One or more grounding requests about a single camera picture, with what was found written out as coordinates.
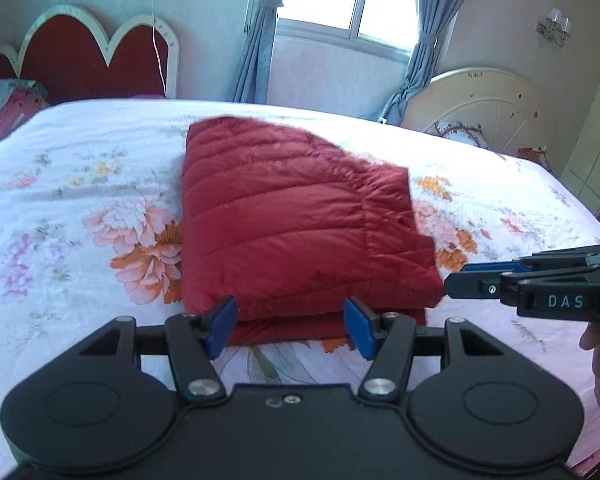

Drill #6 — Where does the red quilted puffer jacket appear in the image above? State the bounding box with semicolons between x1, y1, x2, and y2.
181;116;443;344

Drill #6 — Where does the red patterned cushion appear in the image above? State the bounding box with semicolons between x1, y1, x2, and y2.
517;146;552;172

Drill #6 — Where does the white floral cushion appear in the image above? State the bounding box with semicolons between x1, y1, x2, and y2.
434;122;491;150

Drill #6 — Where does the cream round headboard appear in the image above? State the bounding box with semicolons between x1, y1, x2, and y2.
401;67;560;170

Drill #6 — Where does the white floral bed sheet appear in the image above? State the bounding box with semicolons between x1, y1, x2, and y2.
0;100;600;479

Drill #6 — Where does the left blue curtain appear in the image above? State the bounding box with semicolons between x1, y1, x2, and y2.
228;0;283;104

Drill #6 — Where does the blue curtain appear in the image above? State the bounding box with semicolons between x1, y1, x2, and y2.
377;0;465;126
228;0;283;104

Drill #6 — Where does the right blue curtain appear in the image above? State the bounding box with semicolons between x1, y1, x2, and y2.
377;0;465;126

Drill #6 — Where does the blue pink pillow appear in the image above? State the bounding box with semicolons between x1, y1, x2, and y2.
0;79;50;142

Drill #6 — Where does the red heart-shaped headboard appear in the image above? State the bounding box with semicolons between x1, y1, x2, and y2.
0;4;180;104

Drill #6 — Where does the wall lamp sconce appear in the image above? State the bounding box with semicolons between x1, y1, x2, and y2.
535;8;572;48

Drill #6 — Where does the window with white frame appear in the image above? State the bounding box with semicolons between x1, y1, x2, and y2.
278;0;418;61

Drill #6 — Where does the white hanging cable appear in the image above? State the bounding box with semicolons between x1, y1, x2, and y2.
134;0;182;99

